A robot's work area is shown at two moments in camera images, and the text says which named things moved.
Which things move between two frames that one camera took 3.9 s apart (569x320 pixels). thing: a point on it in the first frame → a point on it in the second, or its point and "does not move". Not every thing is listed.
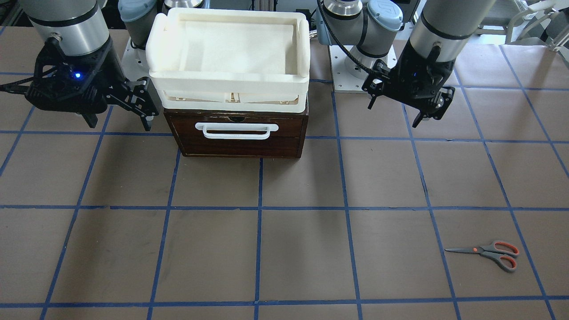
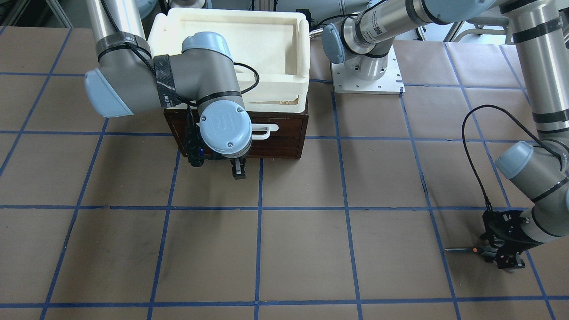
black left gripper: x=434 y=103 → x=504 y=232
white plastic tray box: x=230 y=60 does not move
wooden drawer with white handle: x=230 y=134 does not move
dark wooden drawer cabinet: x=201 y=133 does not move
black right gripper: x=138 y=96 → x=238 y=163
